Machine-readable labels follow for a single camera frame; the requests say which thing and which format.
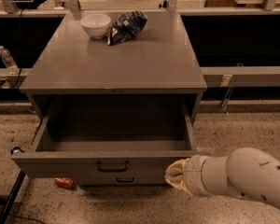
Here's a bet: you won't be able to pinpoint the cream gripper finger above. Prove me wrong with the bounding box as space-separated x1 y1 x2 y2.
164 158 189 193

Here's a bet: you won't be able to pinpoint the grey top drawer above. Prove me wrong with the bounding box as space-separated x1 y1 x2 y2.
13 94 198 186

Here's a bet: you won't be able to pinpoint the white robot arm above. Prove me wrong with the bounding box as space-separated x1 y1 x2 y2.
164 147 280 210

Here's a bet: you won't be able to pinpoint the grey metal drawer cabinet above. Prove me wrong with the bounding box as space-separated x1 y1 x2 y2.
21 12 206 125

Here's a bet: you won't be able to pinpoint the orange crushed can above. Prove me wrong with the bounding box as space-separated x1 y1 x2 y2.
54 178 74 189

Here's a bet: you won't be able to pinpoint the blue crumpled chip bag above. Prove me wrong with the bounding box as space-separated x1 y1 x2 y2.
107 10 147 46

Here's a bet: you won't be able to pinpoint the white ceramic bowl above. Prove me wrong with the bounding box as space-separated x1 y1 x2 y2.
80 14 111 39

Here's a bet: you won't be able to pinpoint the black floor pole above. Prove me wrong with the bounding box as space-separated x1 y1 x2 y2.
0 171 25 224

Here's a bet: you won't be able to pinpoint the clear plastic water bottle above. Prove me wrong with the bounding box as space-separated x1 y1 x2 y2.
0 46 20 75

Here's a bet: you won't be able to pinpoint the black lower drawer handle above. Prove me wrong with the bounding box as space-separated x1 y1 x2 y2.
116 177 134 183

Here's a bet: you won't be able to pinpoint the black drawer handle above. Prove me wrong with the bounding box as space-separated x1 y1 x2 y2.
96 161 130 173
116 177 134 183

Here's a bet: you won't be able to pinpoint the black top drawer handle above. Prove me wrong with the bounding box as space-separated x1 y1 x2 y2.
96 161 130 173

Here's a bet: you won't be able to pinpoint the metal bracket with label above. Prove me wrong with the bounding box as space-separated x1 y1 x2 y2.
219 75 233 114

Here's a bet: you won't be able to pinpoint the grey metal shelf rail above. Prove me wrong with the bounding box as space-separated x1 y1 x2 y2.
201 66 280 88

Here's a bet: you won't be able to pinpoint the black cable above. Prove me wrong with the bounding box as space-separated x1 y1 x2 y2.
9 8 26 89

